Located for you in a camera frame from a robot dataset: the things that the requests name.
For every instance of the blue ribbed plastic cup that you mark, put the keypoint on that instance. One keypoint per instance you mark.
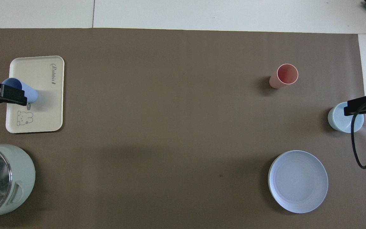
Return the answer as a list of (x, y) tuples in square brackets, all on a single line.
[(31, 93)]

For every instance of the pink plastic cup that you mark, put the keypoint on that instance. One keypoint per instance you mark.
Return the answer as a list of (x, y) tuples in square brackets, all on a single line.
[(287, 74)]

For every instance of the cream rabbit print tray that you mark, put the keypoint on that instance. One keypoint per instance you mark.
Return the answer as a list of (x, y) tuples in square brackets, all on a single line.
[(46, 105)]

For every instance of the light blue bowl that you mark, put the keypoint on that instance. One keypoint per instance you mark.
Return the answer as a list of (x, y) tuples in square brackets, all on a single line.
[(342, 122)]

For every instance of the mint green steel-lined pot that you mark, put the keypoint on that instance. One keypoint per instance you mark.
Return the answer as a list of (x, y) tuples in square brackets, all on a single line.
[(21, 168)]

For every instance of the pale blue round plate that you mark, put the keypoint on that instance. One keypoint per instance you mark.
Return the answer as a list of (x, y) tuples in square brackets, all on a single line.
[(297, 181)]

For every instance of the brown paper table mat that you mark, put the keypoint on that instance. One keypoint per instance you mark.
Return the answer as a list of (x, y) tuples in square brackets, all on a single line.
[(170, 127)]

